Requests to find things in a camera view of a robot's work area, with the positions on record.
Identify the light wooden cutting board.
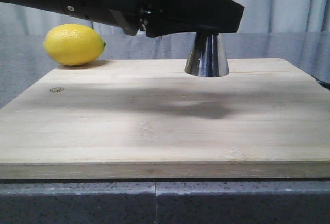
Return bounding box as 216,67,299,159
1,58,329,179

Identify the yellow lemon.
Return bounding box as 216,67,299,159
43,24,106,66

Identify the black cutting board handle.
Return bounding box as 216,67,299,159
315,78,330,90

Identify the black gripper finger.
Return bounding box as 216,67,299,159
140,0,245,38

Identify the steel double jigger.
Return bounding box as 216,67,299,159
185,32,229,77

